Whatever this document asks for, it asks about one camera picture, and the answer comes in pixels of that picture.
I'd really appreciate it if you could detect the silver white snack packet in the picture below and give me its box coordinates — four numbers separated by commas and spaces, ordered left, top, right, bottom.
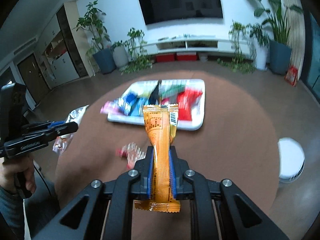
52, 105, 89, 155

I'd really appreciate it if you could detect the red white patterned snack packet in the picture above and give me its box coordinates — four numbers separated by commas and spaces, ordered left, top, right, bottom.
116, 142, 146, 170

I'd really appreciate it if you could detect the orange snack bar wrapper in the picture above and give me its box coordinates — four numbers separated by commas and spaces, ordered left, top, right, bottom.
135, 103, 181, 213

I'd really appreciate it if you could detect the person's left hand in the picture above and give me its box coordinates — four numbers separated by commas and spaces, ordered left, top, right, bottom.
1, 155, 36, 193

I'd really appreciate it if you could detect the brown entrance door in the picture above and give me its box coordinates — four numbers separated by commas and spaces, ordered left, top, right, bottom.
17, 54, 50, 104

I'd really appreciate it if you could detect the pink snack packet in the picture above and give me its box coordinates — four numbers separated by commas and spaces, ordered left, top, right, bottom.
100, 101, 120, 114

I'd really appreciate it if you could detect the dark blue snack packet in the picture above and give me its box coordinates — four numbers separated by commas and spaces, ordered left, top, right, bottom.
116, 92, 149, 116

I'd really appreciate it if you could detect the red snack bag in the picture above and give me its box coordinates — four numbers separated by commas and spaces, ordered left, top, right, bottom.
177, 88, 203, 121

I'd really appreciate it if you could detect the tall plant blue pot left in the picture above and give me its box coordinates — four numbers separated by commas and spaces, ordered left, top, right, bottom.
75, 0, 116, 74

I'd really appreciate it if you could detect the tall plant blue pot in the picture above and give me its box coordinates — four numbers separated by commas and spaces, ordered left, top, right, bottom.
251, 0, 303, 75
75, 0, 116, 74

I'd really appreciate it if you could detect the black snack packet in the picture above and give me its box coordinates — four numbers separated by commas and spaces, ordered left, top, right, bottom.
148, 80, 162, 105

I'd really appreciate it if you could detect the white rectangular tray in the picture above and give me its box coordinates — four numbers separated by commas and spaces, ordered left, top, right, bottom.
107, 79, 206, 131

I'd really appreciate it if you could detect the trailing plant white pot left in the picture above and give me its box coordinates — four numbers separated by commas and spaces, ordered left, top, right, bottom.
111, 27, 152, 74

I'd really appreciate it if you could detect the trailing plant white pot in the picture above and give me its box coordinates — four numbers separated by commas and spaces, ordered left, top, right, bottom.
217, 21, 270, 74
111, 27, 152, 74

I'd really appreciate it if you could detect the white round stool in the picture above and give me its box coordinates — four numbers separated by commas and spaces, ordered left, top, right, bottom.
278, 137, 305, 184

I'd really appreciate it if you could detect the red storage box right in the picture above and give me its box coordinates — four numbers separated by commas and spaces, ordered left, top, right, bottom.
176, 51, 198, 61

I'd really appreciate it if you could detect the red storage box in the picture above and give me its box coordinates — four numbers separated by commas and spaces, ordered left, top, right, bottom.
155, 53, 176, 62
176, 51, 198, 61

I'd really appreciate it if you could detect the red storage box left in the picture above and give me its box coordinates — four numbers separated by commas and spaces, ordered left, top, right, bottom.
155, 53, 176, 62

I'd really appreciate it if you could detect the white low TV console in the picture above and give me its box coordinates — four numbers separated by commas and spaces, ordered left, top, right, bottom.
130, 36, 252, 59

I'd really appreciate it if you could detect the red gift bag on floor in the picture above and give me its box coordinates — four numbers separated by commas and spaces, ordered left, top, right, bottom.
285, 65, 298, 87

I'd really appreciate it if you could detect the trailing plant white pot right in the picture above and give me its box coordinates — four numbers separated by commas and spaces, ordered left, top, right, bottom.
217, 21, 270, 74

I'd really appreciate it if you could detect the tall plant blue pot right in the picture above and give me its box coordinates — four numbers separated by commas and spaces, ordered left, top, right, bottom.
251, 0, 303, 75

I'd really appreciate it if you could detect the wall-mounted black television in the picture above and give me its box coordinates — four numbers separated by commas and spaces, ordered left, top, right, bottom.
139, 0, 223, 25

